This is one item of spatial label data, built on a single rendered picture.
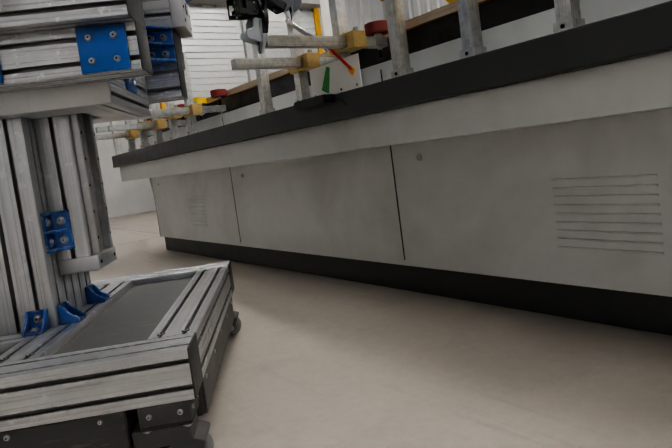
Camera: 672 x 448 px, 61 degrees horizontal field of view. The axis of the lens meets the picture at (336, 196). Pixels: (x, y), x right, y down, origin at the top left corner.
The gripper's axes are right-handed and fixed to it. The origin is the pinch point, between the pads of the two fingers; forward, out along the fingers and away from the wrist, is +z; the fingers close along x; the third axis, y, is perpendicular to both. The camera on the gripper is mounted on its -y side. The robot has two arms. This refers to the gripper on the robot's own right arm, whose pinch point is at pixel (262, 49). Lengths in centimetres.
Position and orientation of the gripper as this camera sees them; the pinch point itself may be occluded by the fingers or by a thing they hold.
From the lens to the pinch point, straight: 161.3
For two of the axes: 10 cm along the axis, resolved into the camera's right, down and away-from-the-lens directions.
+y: -8.0, 1.5, -5.8
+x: 5.9, -0.2, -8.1
